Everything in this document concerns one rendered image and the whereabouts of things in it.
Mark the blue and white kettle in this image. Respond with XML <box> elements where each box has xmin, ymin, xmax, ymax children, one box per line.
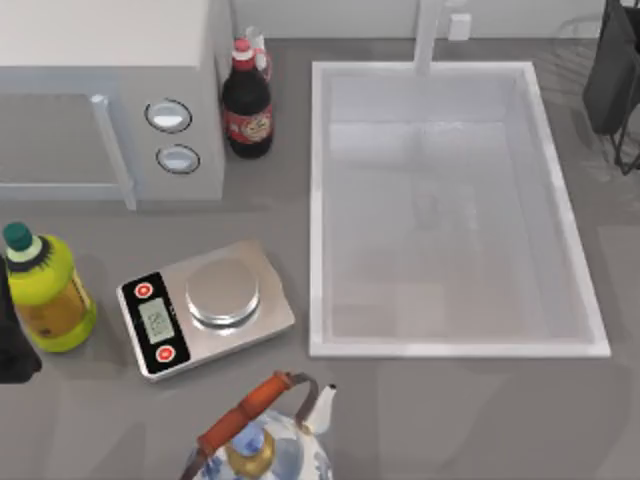
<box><xmin>179</xmin><ymin>370</ymin><xmax>338</xmax><ymax>480</ymax></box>

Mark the dark cola bottle red cap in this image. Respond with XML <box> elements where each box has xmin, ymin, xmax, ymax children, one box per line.
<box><xmin>221</xmin><ymin>37</ymin><xmax>274</xmax><ymax>161</ymax></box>

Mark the tall white tap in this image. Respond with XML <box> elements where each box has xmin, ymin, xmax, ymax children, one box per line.
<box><xmin>412</xmin><ymin>0</ymin><xmax>466</xmax><ymax>77</ymax></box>

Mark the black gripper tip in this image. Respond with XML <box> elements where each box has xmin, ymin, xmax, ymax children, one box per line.
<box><xmin>0</xmin><ymin>254</ymin><xmax>44</xmax><ymax>385</ymax></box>

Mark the clear spray bottle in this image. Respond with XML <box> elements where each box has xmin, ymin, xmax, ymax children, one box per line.
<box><xmin>243</xmin><ymin>26</ymin><xmax>274</xmax><ymax>84</ymax></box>

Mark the large microwave knob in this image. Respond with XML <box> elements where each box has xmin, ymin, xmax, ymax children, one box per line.
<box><xmin>143</xmin><ymin>98</ymin><xmax>194</xmax><ymax>135</ymax></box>

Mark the silver kitchen scale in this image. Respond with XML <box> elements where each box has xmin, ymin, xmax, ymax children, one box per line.
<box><xmin>115</xmin><ymin>238</ymin><xmax>297</xmax><ymax>384</ymax></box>

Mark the microwave door handle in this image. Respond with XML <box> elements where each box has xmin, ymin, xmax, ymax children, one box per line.
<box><xmin>89</xmin><ymin>93</ymin><xmax>138</xmax><ymax>212</ymax></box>

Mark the yellow green bottle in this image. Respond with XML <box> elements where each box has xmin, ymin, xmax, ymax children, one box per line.
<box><xmin>1</xmin><ymin>221</ymin><xmax>98</xmax><ymax>354</ymax></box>

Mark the white wall socket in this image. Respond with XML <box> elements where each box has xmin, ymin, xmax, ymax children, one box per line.
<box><xmin>448</xmin><ymin>13</ymin><xmax>472</xmax><ymax>42</ymax></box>

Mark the small microwave knob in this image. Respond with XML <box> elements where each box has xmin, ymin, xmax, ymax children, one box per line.
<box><xmin>154</xmin><ymin>143</ymin><xmax>202</xmax><ymax>176</ymax></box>

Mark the white sink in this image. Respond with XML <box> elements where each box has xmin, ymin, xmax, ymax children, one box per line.
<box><xmin>307</xmin><ymin>60</ymin><xmax>612</xmax><ymax>359</ymax></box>

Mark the pale microwave oven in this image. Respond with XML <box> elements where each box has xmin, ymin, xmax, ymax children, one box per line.
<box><xmin>0</xmin><ymin>0</ymin><xmax>234</xmax><ymax>212</ymax></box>

